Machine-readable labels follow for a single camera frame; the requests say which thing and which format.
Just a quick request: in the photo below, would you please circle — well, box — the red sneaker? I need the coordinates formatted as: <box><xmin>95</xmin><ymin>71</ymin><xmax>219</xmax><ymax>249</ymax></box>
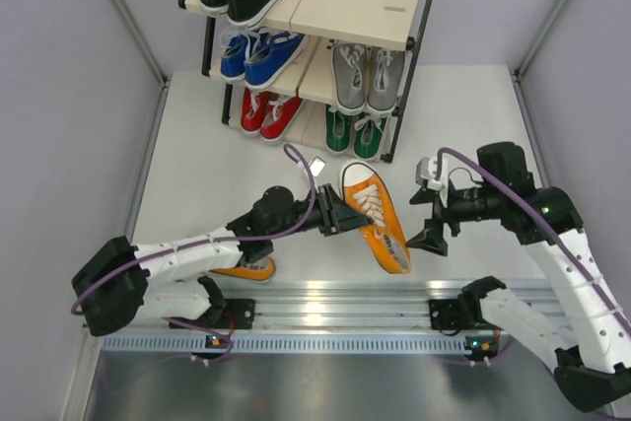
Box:
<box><xmin>241</xmin><ymin>89</ymin><xmax>270</xmax><ymax>135</ymax></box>
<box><xmin>260</xmin><ymin>95</ymin><xmax>303</xmax><ymax>143</ymax></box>

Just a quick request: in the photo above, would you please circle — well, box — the grey sneaker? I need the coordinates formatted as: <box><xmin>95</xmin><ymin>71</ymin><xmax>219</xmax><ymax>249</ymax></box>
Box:
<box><xmin>331</xmin><ymin>41</ymin><xmax>367</xmax><ymax>115</ymax></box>
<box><xmin>367</xmin><ymin>47</ymin><xmax>405</xmax><ymax>116</ymax></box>

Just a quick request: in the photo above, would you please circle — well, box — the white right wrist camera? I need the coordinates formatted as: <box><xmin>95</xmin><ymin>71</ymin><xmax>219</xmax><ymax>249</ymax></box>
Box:
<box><xmin>416</xmin><ymin>156</ymin><xmax>450</xmax><ymax>207</ymax></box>

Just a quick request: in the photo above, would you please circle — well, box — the beige three-tier shoe shelf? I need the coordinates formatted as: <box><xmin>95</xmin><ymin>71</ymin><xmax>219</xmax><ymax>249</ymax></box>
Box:
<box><xmin>178</xmin><ymin>0</ymin><xmax>433</xmax><ymax>163</ymax></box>

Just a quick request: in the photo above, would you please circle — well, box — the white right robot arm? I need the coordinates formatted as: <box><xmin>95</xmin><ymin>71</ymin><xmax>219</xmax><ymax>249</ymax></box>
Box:
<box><xmin>407</xmin><ymin>142</ymin><xmax>630</xmax><ymax>413</ymax></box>

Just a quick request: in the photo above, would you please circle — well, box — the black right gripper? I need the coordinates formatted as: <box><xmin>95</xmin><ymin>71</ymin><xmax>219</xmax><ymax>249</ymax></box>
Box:
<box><xmin>404</xmin><ymin>178</ymin><xmax>503</xmax><ymax>255</ymax></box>

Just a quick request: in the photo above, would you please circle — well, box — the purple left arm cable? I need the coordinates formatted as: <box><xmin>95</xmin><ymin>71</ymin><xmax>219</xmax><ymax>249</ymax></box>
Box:
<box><xmin>71</xmin><ymin>143</ymin><xmax>319</xmax><ymax>361</ymax></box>

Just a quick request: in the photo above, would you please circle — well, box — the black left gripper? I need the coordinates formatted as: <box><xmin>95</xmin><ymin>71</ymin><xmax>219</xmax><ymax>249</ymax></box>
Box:
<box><xmin>268</xmin><ymin>184</ymin><xmax>372</xmax><ymax>241</ymax></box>

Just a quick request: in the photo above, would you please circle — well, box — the orange sneaker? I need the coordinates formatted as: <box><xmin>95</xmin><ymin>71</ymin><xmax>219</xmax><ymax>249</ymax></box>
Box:
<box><xmin>338</xmin><ymin>159</ymin><xmax>411</xmax><ymax>274</ymax></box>
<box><xmin>211</xmin><ymin>257</ymin><xmax>276</xmax><ymax>283</ymax></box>

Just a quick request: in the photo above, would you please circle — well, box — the green sneaker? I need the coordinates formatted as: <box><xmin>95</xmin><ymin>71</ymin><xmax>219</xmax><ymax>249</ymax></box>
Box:
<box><xmin>325</xmin><ymin>105</ymin><xmax>352</xmax><ymax>154</ymax></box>
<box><xmin>353</xmin><ymin>113</ymin><xmax>387</xmax><ymax>161</ymax></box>

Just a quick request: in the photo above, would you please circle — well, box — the aluminium mounting rail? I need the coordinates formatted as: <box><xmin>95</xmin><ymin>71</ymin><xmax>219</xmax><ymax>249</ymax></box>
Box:
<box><xmin>81</xmin><ymin>277</ymin><xmax>616</xmax><ymax>358</ymax></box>

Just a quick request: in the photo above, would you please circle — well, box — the blue sneaker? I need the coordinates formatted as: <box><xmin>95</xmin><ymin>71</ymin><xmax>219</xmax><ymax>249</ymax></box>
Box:
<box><xmin>245</xmin><ymin>32</ymin><xmax>309</xmax><ymax>91</ymax></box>
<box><xmin>220</xmin><ymin>30</ymin><xmax>262</xmax><ymax>84</ymax></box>

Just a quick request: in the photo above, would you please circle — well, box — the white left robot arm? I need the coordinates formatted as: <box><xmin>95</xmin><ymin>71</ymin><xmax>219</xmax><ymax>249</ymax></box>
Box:
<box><xmin>71</xmin><ymin>184</ymin><xmax>373</xmax><ymax>337</ymax></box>

